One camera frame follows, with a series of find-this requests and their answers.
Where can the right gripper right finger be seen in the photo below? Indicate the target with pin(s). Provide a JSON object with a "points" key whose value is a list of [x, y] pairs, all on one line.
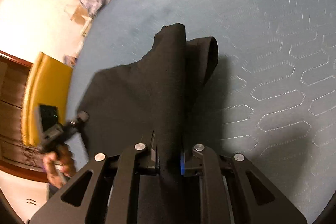
{"points": [[192, 162]]}

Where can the left hand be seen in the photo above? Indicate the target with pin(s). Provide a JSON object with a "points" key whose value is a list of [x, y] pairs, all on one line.
{"points": [[59, 165]]}

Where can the black pants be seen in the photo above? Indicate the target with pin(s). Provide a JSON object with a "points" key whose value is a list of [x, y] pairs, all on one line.
{"points": [[154, 95]]}

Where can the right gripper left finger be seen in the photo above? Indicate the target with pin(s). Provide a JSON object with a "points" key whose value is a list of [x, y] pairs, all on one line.
{"points": [[148, 162]]}

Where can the yellow armchair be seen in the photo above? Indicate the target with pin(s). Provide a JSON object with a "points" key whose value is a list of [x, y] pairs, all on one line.
{"points": [[48, 84]]}

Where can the blue quilted bed cover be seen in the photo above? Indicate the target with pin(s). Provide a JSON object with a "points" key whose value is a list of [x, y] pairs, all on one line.
{"points": [[272, 95]]}

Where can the wooden dresser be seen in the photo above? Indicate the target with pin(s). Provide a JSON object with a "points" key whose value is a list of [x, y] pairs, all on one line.
{"points": [[17, 158]]}

